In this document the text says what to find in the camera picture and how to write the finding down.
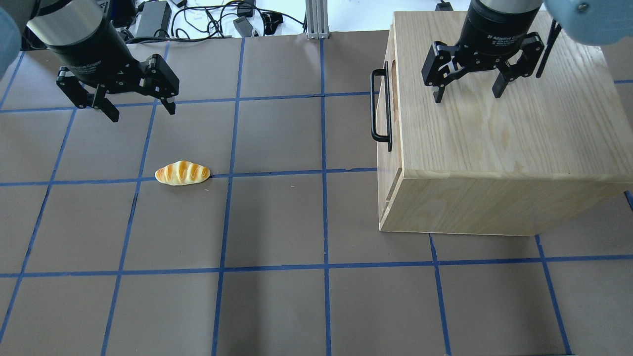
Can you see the black power adapter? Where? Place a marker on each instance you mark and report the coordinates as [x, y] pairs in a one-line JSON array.
[[153, 20]]

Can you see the aluminium frame post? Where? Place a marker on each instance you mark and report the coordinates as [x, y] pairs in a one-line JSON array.
[[316, 19]]

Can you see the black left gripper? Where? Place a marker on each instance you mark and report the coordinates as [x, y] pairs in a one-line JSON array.
[[92, 58]]

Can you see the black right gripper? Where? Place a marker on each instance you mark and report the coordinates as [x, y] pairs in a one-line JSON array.
[[494, 30]]

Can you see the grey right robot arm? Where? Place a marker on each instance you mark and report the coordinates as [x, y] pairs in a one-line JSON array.
[[589, 22]]

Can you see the toy bread roll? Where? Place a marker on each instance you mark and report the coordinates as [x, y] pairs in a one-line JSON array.
[[182, 173]]

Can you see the black drawer handle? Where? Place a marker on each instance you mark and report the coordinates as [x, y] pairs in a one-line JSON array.
[[381, 106]]

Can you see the grey power brick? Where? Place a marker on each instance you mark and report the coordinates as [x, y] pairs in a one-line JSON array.
[[244, 27]]

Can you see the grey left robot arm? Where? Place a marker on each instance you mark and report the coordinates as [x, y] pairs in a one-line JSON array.
[[14, 17]]

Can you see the wooden drawer cabinet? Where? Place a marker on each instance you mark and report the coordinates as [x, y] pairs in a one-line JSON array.
[[546, 150]]

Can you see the wooden drawer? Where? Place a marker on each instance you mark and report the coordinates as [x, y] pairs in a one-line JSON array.
[[390, 167]]

